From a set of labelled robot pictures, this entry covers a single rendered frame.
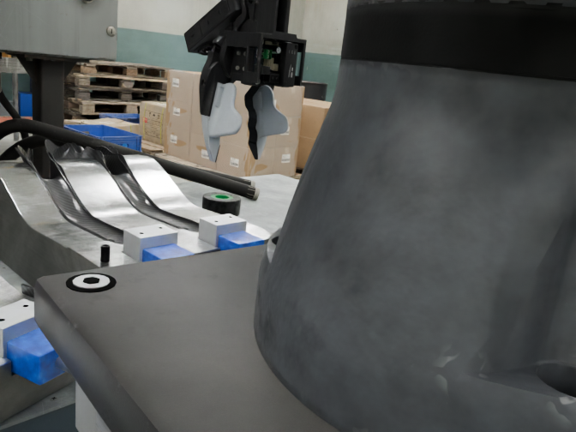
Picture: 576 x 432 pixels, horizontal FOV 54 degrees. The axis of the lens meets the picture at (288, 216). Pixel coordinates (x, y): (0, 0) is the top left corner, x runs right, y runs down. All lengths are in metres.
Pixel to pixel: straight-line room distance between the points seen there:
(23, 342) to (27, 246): 0.29
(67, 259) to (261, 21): 0.35
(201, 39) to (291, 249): 0.58
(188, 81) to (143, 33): 3.14
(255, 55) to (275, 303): 0.50
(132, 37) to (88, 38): 6.63
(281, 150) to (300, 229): 4.67
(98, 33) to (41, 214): 0.81
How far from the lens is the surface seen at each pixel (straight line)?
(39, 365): 0.52
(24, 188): 0.86
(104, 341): 0.17
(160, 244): 0.65
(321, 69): 9.56
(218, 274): 0.22
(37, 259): 0.78
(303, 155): 5.41
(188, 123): 5.18
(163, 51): 8.39
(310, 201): 0.15
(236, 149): 4.68
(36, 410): 0.57
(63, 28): 1.51
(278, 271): 0.16
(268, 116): 0.70
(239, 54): 0.65
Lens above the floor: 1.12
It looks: 15 degrees down
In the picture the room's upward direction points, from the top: 6 degrees clockwise
